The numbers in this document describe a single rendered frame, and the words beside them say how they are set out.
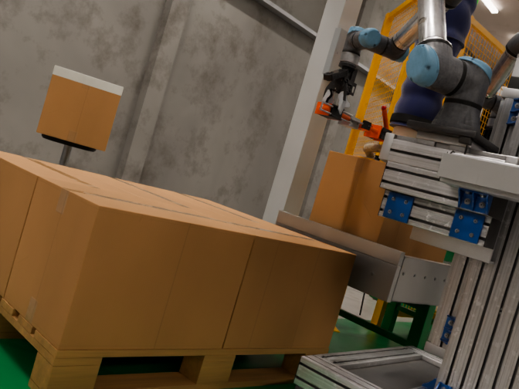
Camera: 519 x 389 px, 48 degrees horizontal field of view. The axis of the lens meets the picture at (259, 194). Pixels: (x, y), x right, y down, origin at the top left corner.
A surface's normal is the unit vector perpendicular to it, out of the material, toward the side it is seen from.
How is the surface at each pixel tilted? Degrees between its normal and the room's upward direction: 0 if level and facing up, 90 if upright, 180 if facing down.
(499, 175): 90
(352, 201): 90
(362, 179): 90
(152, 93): 90
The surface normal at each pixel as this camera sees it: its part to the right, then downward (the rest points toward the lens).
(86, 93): 0.33, 0.12
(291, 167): -0.68, -0.18
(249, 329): 0.67, 0.22
